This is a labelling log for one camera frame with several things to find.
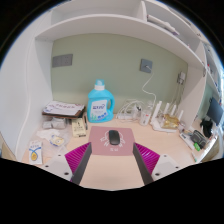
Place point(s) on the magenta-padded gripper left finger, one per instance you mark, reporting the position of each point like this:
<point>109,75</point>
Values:
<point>57,164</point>

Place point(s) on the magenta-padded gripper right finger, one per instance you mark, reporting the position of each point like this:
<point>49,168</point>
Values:
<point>165,165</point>

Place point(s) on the black computer mouse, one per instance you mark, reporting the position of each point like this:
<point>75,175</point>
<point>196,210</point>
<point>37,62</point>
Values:
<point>114,137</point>

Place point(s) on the pink mouse pad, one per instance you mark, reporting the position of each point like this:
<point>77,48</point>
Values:
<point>98,141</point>

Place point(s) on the white printed packet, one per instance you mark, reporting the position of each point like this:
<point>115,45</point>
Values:
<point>35,152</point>

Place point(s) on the white marker pen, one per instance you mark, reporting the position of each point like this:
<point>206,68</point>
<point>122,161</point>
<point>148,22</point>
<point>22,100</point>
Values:
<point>194,157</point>

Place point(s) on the long white remote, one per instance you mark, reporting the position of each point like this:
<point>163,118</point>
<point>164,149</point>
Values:
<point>186,140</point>

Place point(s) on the small white jar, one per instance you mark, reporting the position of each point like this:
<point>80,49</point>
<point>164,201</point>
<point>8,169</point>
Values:
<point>182,128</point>

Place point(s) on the white router with antennas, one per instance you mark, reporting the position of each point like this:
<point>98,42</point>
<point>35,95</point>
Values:
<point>156,125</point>

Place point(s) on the beige small carton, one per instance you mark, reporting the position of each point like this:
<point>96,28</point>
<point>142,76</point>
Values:
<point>79,127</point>

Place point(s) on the black zip pouch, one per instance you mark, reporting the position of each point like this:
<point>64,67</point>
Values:
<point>199,138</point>

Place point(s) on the black pen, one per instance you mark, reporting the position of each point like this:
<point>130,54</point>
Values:
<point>86,122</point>

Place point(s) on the stack of notebooks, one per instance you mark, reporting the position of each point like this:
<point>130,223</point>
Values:
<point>63,108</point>

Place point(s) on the white power strip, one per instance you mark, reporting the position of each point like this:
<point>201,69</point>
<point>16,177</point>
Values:
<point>125,116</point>

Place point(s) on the blue detergent bottle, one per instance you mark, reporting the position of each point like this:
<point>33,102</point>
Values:
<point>100,110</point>

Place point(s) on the black computer monitor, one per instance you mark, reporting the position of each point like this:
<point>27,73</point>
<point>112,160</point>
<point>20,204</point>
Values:
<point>215,111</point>

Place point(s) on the white shelf unit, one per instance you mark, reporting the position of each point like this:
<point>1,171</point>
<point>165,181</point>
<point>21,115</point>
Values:
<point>110,23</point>

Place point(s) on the white wall socket with plugs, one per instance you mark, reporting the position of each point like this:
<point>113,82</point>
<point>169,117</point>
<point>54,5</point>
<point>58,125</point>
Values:
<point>181,77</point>

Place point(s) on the grey wall socket plate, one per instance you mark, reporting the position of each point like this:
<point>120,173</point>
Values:
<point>146,66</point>

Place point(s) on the blank grey wall plate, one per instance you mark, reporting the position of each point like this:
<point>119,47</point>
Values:
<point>62,60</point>

